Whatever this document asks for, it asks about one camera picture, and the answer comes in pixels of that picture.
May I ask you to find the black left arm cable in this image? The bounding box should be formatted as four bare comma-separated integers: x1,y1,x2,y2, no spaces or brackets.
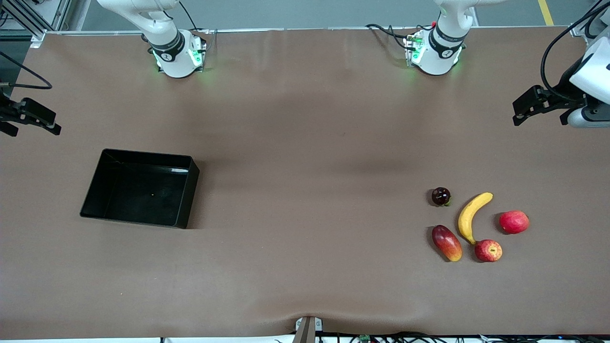
540,0,610,103

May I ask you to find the plain red apple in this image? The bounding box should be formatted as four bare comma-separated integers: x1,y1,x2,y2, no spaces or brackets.
499,210,530,235

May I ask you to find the dark purple mangosteen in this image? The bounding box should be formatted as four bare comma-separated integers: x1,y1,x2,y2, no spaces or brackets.
431,187,452,207

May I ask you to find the metal table edge rail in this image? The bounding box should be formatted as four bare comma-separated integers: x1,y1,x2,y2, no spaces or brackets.
43,25,577,36

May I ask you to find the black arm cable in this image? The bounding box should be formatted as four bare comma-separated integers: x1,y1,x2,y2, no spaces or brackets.
540,0,610,103
0,50,53,90

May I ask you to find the red yellow apple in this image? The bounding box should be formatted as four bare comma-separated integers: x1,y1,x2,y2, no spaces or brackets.
475,239,503,263

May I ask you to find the black left base cable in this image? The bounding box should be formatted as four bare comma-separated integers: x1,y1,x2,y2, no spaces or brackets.
365,23,432,53

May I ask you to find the black right base cable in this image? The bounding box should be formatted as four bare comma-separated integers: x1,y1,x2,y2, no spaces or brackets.
179,0,213,48

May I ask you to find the aluminium frame profile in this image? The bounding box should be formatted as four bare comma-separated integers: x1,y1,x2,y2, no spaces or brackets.
569,0,610,38
0,0,72,48

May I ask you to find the black base cable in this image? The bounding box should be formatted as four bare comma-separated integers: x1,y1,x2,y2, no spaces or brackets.
179,0,213,48
365,23,432,53

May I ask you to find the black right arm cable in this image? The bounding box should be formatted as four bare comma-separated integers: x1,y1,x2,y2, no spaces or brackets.
0,50,53,90

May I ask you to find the brown table mat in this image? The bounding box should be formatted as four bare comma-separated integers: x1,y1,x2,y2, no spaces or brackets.
0,26,610,340

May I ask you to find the metal table clamp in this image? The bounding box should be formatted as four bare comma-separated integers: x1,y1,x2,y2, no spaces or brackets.
292,315,324,343

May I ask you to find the red yellow mango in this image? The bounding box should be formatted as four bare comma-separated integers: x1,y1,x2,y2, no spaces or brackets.
431,224,463,262

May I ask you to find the black plastic box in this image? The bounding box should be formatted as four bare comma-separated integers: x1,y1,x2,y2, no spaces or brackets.
80,149,200,230

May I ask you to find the yellow banana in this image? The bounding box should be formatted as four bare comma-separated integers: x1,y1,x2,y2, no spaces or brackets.
458,192,494,245

